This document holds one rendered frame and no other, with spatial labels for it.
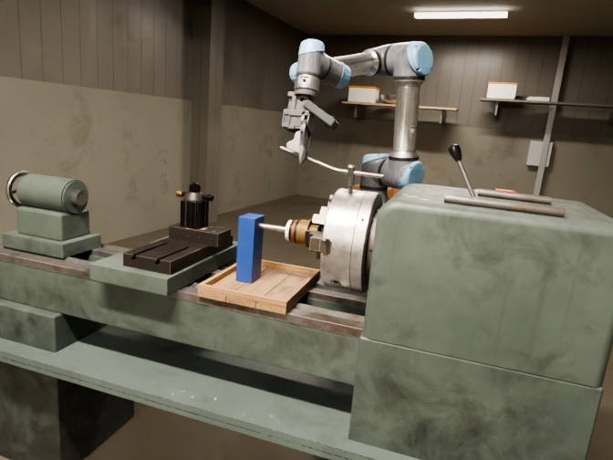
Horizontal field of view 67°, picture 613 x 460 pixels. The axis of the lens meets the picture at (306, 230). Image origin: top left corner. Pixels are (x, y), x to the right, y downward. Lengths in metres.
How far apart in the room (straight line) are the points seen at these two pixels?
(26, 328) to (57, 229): 0.38
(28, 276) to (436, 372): 1.46
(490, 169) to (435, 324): 7.50
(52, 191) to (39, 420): 0.88
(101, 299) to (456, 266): 1.19
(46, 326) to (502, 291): 1.53
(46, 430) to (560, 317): 1.83
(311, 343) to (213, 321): 0.33
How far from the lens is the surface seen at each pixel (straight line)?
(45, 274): 1.92
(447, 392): 1.35
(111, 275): 1.63
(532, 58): 8.79
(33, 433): 2.24
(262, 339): 1.48
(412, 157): 1.80
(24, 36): 4.75
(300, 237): 1.47
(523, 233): 1.21
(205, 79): 6.23
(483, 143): 8.68
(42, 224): 2.02
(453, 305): 1.25
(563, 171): 8.74
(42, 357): 1.95
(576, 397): 1.37
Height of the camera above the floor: 1.42
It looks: 13 degrees down
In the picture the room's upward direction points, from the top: 5 degrees clockwise
